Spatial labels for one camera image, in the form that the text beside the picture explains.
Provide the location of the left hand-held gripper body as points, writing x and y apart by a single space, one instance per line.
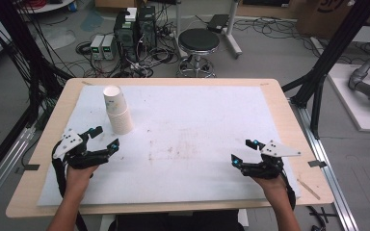
77 158

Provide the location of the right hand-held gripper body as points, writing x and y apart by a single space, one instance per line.
265 169

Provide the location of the stack of white paper cups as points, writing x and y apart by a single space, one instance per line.
120 120

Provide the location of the person's left hand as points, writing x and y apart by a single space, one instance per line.
78 178

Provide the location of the person's right hand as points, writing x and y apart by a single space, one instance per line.
274 187

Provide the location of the black tape piece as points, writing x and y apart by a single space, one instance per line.
29 168
317 163

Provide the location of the white table mat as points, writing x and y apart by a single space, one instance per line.
189 112

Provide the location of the grey power supply unit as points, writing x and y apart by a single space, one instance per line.
109 47
96 47

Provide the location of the person's dark clothing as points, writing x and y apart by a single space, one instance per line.
176 223

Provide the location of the black computer tower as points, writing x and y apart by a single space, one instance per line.
147 27
125 35

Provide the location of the white floor board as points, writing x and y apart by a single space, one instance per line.
350 106

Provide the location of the white metal stand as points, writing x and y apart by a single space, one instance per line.
232 35

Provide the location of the black round stool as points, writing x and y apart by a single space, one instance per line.
199 40

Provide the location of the small white box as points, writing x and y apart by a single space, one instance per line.
131 14

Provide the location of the flat black device box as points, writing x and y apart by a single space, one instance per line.
217 23

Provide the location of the blue roll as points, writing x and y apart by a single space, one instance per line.
73 6

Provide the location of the cardboard box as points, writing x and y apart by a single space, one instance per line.
321 19

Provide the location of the aluminium rail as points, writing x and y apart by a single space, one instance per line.
330 179
3 170

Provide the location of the black metal frame post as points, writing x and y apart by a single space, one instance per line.
22 54
330 54

